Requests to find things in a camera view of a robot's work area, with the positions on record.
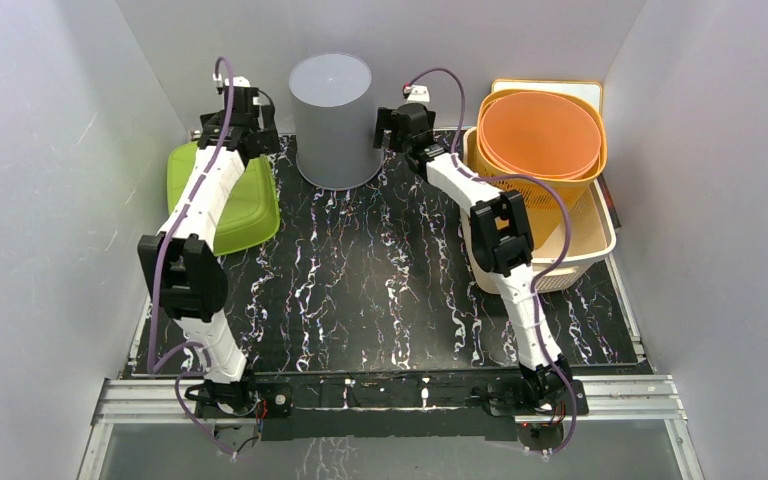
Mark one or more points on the orange plastic bucket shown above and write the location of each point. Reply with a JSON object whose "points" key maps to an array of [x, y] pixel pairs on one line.
{"points": [[546, 135]]}

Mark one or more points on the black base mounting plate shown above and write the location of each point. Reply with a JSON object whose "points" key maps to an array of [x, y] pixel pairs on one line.
{"points": [[496, 403]]}

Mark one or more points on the grey plastic bucket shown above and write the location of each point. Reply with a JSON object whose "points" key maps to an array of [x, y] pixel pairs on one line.
{"points": [[334, 117]]}

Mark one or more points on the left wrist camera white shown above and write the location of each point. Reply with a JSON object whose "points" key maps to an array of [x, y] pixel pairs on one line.
{"points": [[222, 83]]}

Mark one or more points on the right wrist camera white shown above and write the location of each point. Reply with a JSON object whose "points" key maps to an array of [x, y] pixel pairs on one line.
{"points": [[414, 93]]}

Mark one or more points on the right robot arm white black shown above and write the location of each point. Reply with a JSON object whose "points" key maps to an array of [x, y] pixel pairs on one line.
{"points": [[501, 245]]}

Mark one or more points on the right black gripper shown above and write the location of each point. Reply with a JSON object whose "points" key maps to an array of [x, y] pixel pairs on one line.
{"points": [[386, 121]]}

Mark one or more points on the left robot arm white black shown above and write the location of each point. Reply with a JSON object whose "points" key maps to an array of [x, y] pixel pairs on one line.
{"points": [[181, 269]]}

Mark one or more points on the cream perforated laundry basket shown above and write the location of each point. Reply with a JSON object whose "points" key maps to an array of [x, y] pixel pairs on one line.
{"points": [[593, 239]]}

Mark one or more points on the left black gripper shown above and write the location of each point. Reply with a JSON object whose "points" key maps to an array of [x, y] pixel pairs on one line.
{"points": [[267, 132]]}

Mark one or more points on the aluminium frame rail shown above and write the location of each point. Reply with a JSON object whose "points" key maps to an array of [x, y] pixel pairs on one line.
{"points": [[610, 397]]}

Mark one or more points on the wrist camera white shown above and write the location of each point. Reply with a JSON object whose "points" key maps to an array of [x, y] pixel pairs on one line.
{"points": [[222, 83], [414, 93]]}

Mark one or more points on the green plastic tub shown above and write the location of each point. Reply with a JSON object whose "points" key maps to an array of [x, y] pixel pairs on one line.
{"points": [[251, 215]]}

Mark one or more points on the yellow slatted plastic basket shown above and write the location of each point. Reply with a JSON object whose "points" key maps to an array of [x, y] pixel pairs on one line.
{"points": [[542, 208]]}

